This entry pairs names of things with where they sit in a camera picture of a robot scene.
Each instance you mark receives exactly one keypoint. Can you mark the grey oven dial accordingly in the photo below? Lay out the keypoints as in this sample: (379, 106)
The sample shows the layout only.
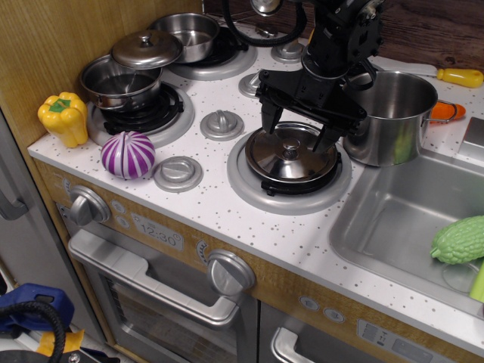
(228, 274)
(87, 206)

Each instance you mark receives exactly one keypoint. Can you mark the grey faucet base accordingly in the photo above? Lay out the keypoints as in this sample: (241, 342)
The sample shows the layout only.
(471, 148)

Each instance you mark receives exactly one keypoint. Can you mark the steel sink basin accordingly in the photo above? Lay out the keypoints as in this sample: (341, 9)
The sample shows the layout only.
(389, 220)

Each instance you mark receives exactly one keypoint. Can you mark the grey stove knob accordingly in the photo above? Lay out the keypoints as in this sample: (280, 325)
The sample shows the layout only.
(178, 174)
(221, 125)
(289, 53)
(249, 85)

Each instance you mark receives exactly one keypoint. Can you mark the grey oven door handle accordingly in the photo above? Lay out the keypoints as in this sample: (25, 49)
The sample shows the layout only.
(131, 270)

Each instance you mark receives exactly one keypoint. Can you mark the grey dishwasher door handle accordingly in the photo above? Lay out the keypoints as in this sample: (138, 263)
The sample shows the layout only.
(287, 346)

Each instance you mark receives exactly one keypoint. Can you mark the yellow toy bell pepper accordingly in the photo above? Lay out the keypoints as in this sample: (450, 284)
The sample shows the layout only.
(65, 116)

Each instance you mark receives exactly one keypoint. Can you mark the green toy bitter gourd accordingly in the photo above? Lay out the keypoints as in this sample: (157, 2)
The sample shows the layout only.
(459, 242)

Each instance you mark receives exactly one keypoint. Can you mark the oven clock display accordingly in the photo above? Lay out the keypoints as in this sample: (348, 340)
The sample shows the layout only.
(158, 232)

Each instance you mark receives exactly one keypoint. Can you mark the tall steel pot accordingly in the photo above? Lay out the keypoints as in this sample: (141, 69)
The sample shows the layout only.
(398, 107)

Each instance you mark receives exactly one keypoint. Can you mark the steel pan rear burner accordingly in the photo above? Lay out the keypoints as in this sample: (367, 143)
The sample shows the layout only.
(196, 32)

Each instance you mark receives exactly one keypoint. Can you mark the purple striped toy onion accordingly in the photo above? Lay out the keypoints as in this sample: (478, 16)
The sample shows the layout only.
(128, 155)

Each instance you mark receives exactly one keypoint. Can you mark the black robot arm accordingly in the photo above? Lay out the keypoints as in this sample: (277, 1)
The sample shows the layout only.
(345, 35)

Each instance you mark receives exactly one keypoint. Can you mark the orange toy carrot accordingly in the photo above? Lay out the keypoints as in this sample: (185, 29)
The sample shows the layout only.
(444, 112)

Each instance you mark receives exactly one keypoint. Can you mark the grey stove knob front left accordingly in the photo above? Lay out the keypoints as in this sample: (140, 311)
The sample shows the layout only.
(178, 174)

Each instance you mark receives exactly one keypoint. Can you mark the grey stove knob rear right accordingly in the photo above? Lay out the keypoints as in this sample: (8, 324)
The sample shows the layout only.
(289, 53)

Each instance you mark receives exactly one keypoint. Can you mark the grey stove knob rear centre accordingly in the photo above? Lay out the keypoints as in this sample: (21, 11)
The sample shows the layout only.
(249, 85)

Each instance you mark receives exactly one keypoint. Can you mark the blue clamp with black hose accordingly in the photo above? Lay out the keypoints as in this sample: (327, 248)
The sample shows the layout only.
(41, 308)

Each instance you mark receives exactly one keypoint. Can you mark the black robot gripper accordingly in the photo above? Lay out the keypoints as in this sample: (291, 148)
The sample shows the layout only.
(320, 100)

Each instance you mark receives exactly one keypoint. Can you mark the yellow handled toy knife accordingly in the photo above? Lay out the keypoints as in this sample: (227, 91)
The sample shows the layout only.
(464, 77)

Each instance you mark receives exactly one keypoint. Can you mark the steel lid with knob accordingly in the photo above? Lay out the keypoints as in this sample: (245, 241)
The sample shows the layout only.
(147, 49)

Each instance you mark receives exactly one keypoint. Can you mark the grey oven dial left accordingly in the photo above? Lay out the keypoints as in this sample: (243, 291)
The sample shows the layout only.
(87, 206)

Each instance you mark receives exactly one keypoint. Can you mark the grey oven dial right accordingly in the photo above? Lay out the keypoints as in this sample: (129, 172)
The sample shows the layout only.
(228, 274)

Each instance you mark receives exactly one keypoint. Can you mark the steel pot front left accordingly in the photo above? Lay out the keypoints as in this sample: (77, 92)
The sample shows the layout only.
(111, 86)

